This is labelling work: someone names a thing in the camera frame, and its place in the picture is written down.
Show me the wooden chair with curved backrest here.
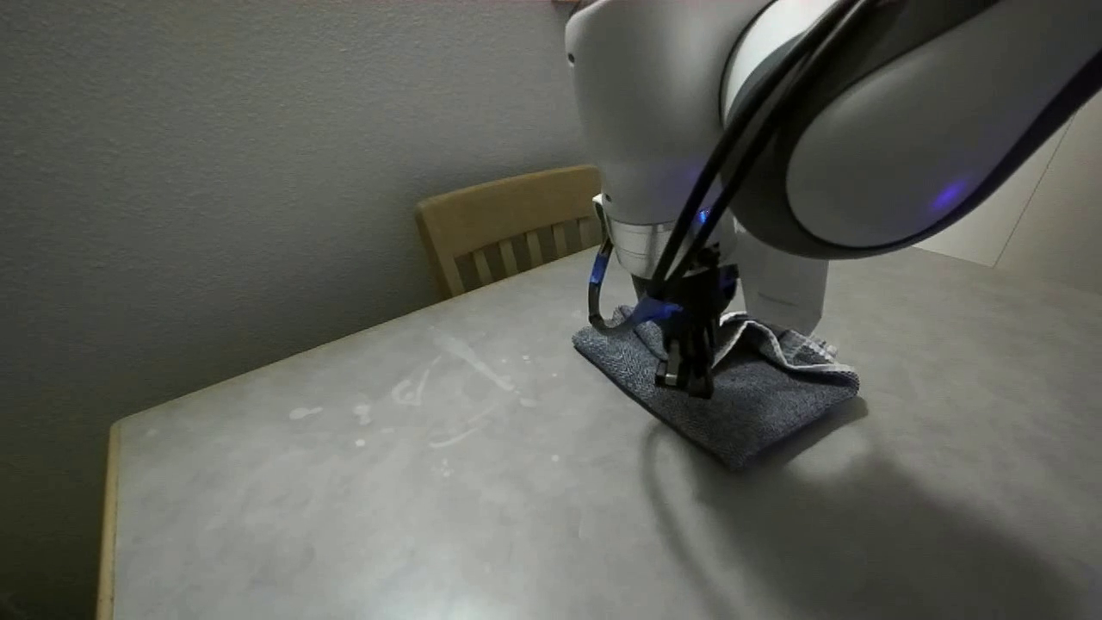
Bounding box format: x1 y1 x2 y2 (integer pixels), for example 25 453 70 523
413 162 612 304

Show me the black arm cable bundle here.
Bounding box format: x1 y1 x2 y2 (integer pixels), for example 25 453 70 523
651 0 879 293

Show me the blue striped towel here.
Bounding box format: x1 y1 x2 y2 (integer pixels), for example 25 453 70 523
573 307 863 475

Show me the black cable with blue ends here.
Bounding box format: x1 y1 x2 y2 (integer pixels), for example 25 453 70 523
583 243 669 336

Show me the tall white cabinet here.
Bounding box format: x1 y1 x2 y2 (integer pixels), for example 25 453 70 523
913 84 1102 298

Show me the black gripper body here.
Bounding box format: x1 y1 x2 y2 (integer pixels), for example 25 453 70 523
651 257 739 345

